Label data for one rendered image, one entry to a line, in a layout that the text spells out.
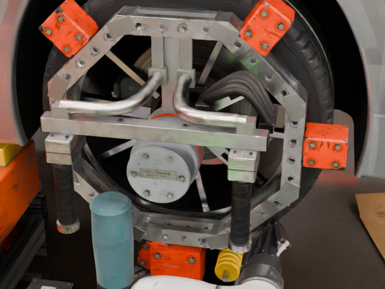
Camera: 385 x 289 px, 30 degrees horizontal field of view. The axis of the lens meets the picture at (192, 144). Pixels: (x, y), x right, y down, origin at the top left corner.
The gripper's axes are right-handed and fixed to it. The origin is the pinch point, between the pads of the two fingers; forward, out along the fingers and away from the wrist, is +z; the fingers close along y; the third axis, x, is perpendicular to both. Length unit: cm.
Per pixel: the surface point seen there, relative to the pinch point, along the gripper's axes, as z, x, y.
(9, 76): 5, 64, -23
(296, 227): 90, -48, -42
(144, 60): 15.2, 44.7, -1.0
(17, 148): 13, 50, -43
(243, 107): 15.2, 21.1, 8.4
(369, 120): 4.9, 4.4, 31.4
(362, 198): 111, -63, -22
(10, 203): 2, 43, -48
